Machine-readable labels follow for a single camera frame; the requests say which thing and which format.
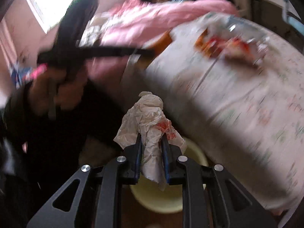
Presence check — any white red plastic bag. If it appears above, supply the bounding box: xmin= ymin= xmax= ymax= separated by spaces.
xmin=114 ymin=92 xmax=187 ymax=190

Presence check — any red orange snack wrapper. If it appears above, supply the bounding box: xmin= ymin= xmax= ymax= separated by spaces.
xmin=194 ymin=28 xmax=267 ymax=68

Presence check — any yellow round trash bin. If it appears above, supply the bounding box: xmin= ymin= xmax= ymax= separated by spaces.
xmin=130 ymin=137 xmax=209 ymax=214

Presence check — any left hand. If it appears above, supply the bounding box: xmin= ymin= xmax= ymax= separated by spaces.
xmin=28 ymin=66 xmax=88 ymax=115

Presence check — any pink duvet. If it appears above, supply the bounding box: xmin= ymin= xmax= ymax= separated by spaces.
xmin=45 ymin=0 xmax=239 ymax=101

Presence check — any floral white bed sheet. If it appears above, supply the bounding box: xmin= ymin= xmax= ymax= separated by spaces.
xmin=123 ymin=13 xmax=304 ymax=217

